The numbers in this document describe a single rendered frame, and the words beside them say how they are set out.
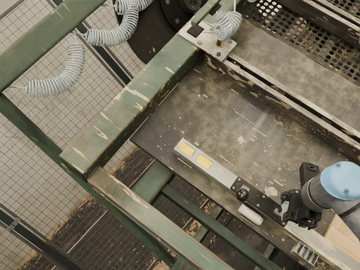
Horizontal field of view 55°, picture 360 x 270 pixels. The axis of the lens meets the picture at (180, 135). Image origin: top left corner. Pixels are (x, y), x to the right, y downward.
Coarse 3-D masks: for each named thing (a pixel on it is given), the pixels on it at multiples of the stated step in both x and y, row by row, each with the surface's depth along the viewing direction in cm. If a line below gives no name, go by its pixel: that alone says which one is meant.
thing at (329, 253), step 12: (180, 144) 114; (180, 156) 115; (192, 156) 113; (204, 156) 113; (204, 168) 111; (216, 168) 112; (216, 180) 111; (228, 180) 110; (228, 192) 113; (264, 216) 109; (288, 228) 105; (300, 228) 106; (300, 240) 105; (312, 240) 104; (324, 240) 105; (324, 252) 103; (336, 252) 103; (336, 264) 102; (348, 264) 102
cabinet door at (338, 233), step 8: (336, 216) 110; (336, 224) 109; (344, 224) 109; (328, 232) 108; (336, 232) 108; (344, 232) 108; (328, 240) 107; (336, 240) 107; (344, 240) 107; (352, 240) 107; (344, 248) 106; (352, 248) 106; (352, 256) 105
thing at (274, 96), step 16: (224, 16) 112; (208, 48) 122; (224, 48) 123; (208, 64) 131; (224, 64) 125; (240, 64) 125; (240, 80) 126; (256, 80) 122; (272, 80) 123; (256, 96) 127; (272, 96) 121; (288, 96) 122; (288, 112) 123; (304, 112) 118; (320, 112) 119; (320, 128) 118; (336, 128) 119; (352, 128) 117; (336, 144) 119; (352, 144) 114
